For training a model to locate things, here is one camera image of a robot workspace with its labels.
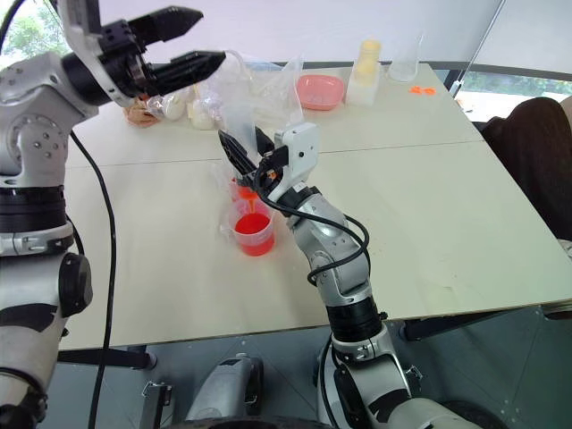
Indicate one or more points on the clear crumpled plastic bag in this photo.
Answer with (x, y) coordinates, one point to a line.
(268, 85)

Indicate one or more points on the clear plastic beaker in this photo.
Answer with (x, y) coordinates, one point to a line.
(404, 64)

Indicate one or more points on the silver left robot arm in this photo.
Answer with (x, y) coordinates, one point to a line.
(31, 129)

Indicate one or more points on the clear plastic measuring cup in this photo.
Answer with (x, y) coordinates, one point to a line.
(227, 210)

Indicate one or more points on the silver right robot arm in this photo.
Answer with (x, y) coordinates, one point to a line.
(330, 237)

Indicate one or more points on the pink plastic bowl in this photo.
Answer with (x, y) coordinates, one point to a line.
(319, 91)

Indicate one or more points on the silver grey rounded robot part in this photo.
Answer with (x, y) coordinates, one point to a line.
(223, 389)

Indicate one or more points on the small orange cap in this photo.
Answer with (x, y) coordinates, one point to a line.
(415, 89)
(430, 91)

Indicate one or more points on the silver metal bracket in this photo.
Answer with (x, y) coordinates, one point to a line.
(154, 404)

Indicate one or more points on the black table frame bar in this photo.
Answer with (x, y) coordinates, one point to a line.
(107, 357)
(447, 324)

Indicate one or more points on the bagged brown bread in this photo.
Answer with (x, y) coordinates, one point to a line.
(140, 114)

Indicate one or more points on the bagged white round item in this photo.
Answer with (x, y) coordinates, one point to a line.
(172, 107)

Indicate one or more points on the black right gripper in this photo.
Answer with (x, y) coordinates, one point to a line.
(268, 163)

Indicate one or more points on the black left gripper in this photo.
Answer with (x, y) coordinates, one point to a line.
(125, 58)

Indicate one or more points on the dark brown upholstered chair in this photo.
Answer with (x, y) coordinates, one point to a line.
(532, 152)

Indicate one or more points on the thin white pole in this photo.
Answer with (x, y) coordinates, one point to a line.
(480, 44)

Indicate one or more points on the bagged white items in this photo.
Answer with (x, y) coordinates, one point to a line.
(203, 109)

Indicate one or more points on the clear cup with red liquid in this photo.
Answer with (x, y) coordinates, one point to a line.
(254, 232)

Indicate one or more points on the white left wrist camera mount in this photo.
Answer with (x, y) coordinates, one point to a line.
(82, 40)

